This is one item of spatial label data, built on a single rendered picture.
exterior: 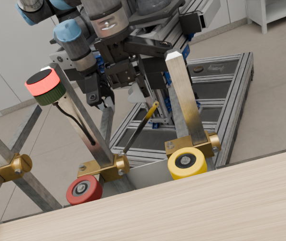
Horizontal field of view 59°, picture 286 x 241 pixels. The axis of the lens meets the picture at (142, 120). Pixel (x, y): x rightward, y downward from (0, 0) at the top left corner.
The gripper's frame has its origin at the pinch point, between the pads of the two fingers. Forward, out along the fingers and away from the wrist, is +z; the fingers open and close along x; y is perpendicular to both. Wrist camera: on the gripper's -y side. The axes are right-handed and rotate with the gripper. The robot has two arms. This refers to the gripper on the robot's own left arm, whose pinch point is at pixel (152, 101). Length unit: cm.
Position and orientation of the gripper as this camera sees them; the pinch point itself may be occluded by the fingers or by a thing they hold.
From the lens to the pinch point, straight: 67.0
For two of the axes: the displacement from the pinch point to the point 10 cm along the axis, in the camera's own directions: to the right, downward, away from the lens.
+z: 3.4, 7.6, 5.6
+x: 0.1, 5.9, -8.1
